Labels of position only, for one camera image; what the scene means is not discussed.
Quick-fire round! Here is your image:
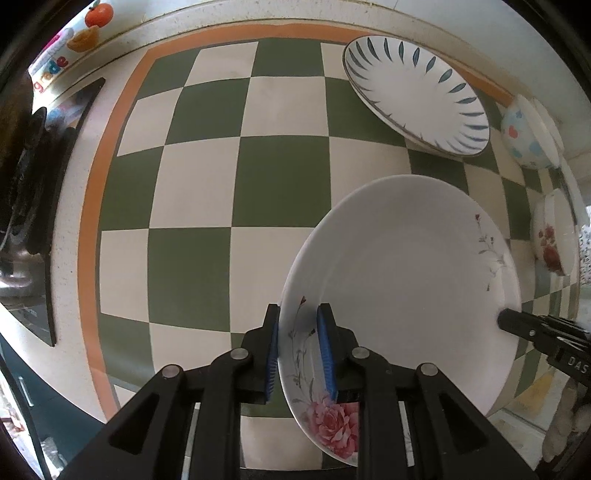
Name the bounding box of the white bowl with coloured hearts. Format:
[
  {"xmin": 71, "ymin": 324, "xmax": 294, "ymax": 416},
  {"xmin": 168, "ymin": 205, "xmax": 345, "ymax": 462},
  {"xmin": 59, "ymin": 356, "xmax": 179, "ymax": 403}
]
[{"xmin": 501, "ymin": 93, "xmax": 565, "ymax": 171}]

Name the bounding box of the blue base cabinet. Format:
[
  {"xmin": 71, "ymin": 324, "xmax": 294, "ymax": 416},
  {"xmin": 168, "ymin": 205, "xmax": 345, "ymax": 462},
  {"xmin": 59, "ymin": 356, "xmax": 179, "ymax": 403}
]
[{"xmin": 0, "ymin": 323, "xmax": 109, "ymax": 480}]

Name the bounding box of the white bowl with red flowers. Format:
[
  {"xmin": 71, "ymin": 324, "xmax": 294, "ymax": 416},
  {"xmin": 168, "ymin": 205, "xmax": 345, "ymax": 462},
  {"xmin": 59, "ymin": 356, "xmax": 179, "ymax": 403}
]
[{"xmin": 532, "ymin": 188, "xmax": 583, "ymax": 278}]

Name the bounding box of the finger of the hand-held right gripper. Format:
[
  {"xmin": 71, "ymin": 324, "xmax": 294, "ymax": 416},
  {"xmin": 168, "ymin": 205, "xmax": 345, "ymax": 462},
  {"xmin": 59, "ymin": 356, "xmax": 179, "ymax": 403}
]
[{"xmin": 496, "ymin": 308, "xmax": 561, "ymax": 355}]

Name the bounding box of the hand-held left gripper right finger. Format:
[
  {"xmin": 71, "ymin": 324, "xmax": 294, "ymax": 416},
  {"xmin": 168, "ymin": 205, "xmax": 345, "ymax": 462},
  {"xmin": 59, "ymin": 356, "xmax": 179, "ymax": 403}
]
[{"xmin": 316, "ymin": 302, "xmax": 539, "ymax": 480}]

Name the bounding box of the person's right hand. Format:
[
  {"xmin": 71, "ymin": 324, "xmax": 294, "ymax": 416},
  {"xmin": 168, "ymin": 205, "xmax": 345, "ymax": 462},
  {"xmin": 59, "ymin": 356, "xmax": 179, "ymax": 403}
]
[{"xmin": 542, "ymin": 384, "xmax": 591, "ymax": 464}]

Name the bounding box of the orange fruit wall sticker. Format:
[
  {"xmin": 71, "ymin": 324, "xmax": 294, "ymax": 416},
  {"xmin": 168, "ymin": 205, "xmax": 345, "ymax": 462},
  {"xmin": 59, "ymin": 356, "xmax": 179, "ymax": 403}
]
[{"xmin": 85, "ymin": 2, "xmax": 114, "ymax": 27}]

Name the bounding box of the orange slice wall sticker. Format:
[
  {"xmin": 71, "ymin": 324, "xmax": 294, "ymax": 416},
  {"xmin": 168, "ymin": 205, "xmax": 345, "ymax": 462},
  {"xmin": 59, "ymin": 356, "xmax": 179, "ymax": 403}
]
[{"xmin": 67, "ymin": 25, "xmax": 100, "ymax": 52}]

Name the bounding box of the green white checkered tablecloth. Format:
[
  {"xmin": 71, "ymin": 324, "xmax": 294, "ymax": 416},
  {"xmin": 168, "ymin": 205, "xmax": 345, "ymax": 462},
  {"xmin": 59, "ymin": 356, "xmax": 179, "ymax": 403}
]
[{"xmin": 76, "ymin": 23, "xmax": 583, "ymax": 469}]

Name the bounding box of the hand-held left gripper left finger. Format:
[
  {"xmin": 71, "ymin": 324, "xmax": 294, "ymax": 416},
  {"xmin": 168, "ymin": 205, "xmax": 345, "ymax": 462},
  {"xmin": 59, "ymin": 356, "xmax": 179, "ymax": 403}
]
[{"xmin": 60, "ymin": 302, "xmax": 282, "ymax": 480}]

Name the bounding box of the white plate with blue leaves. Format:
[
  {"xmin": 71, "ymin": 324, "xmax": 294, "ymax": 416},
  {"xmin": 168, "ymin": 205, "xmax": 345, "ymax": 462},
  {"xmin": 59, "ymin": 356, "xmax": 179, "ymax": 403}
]
[{"xmin": 342, "ymin": 35, "xmax": 491, "ymax": 158}]

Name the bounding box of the white plate with pink rose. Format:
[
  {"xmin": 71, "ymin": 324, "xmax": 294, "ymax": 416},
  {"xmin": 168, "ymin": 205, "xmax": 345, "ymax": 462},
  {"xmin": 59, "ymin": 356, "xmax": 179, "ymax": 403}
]
[{"xmin": 278, "ymin": 174, "xmax": 522, "ymax": 467}]

